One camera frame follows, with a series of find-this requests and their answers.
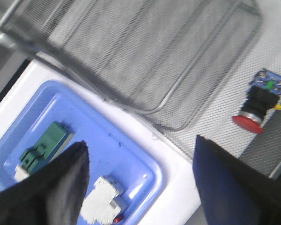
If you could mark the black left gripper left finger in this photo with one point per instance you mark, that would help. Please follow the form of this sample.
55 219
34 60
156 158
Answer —
51 196

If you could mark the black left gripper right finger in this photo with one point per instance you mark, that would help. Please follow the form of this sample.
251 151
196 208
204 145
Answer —
231 192

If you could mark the red emergency stop button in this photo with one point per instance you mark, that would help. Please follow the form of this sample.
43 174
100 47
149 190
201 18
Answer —
263 94

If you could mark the silver mesh tray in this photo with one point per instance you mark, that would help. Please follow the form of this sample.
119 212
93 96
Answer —
25 26
161 58

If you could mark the white circuit breaker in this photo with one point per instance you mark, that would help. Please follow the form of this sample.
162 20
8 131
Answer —
104 203

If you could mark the green terminal block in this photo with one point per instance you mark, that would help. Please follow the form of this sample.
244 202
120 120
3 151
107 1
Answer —
50 144

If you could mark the blue plastic tray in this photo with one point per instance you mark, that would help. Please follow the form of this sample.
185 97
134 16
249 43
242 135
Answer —
111 151

